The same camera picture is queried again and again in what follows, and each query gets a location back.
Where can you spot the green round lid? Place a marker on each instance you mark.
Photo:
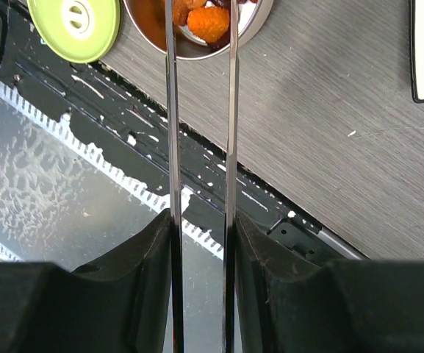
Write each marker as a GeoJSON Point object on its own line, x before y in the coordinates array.
{"type": "Point", "coordinates": [79, 31]}

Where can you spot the small steel bowl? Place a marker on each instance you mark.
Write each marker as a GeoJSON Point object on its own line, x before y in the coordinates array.
{"type": "Point", "coordinates": [149, 18]}

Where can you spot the white cable duct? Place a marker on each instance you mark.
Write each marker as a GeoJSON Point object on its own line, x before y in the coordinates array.
{"type": "Point", "coordinates": [94, 155]}

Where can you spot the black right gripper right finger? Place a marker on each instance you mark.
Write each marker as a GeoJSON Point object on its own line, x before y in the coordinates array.
{"type": "Point", "coordinates": [288, 304]}

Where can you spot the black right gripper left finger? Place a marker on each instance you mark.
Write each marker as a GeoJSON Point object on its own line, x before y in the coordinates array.
{"type": "Point", "coordinates": [117, 302]}

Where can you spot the orange fried food piece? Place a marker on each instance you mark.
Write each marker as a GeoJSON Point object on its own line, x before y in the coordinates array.
{"type": "Point", "coordinates": [209, 23]}

